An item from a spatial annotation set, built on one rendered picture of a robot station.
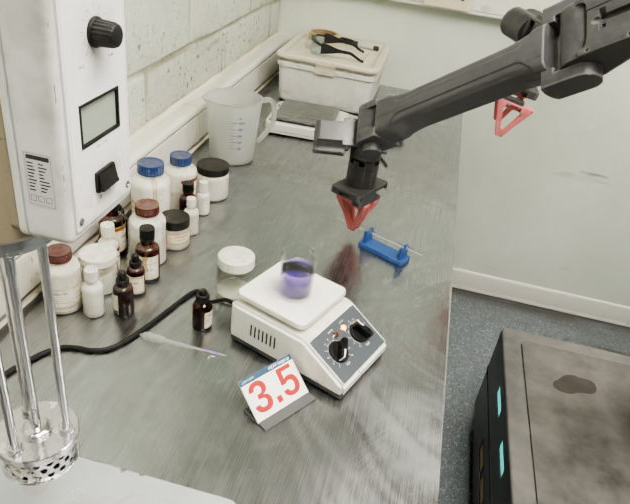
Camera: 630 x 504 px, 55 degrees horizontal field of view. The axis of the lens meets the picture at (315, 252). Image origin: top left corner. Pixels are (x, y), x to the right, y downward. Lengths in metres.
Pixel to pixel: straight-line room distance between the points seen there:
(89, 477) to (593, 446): 1.10
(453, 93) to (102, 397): 0.63
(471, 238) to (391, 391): 1.60
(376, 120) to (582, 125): 1.36
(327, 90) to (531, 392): 1.01
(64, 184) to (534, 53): 0.62
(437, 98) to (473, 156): 1.38
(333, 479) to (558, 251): 1.84
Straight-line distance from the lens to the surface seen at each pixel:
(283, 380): 0.84
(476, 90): 0.89
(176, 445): 0.79
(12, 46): 0.36
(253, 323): 0.88
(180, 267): 1.08
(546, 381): 1.64
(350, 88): 1.86
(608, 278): 2.57
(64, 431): 0.58
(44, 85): 0.35
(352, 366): 0.86
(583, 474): 1.47
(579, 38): 0.81
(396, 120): 0.98
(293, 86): 1.90
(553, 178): 2.35
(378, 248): 1.18
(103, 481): 0.76
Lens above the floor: 1.36
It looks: 32 degrees down
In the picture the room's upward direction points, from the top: 8 degrees clockwise
